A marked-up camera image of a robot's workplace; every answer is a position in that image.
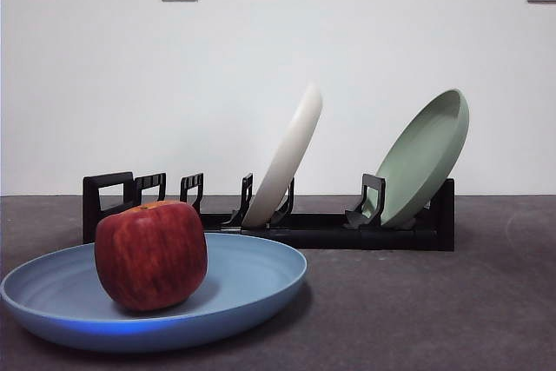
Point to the black plate rack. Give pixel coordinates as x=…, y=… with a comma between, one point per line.
x=330, y=236

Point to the red apple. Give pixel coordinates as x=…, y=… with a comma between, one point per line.
x=147, y=253

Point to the blue plate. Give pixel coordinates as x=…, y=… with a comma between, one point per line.
x=243, y=271

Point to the light green plate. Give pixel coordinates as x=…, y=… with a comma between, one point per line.
x=417, y=162

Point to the white plate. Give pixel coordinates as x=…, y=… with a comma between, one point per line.
x=286, y=154

